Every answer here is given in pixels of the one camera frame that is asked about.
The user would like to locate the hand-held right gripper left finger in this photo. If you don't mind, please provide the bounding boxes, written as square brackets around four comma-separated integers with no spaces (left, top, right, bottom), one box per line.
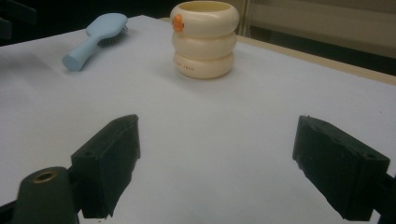
[70,114,141,219]

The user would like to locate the white table cover sheet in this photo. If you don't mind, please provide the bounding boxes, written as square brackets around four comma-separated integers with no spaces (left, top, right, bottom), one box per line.
[0,14,396,224]

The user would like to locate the beige wooden bench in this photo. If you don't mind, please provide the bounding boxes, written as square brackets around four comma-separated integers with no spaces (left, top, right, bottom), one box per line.
[230,0,396,60]

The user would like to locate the black curtain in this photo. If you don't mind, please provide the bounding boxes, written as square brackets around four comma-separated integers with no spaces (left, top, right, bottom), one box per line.
[0,0,171,48]

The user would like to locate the light blue hairbrush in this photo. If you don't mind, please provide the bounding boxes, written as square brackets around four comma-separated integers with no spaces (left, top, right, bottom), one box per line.
[61,12,129,73]

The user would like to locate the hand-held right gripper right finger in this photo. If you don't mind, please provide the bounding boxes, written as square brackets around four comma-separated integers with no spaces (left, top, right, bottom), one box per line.
[292,115,391,222]

